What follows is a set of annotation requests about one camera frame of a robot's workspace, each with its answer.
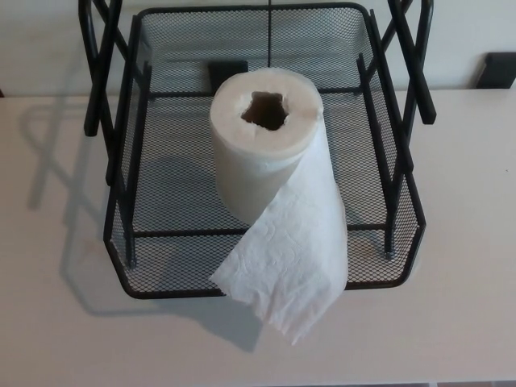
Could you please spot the white toilet paper roll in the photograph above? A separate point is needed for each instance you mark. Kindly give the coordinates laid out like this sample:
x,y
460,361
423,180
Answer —
x,y
258,169

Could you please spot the black mesh file tray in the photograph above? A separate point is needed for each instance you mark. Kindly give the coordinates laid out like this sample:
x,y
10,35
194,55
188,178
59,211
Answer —
x,y
169,201

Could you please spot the black rectangular wall block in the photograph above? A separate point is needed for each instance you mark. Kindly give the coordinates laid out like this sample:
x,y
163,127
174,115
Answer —
x,y
219,69
500,70

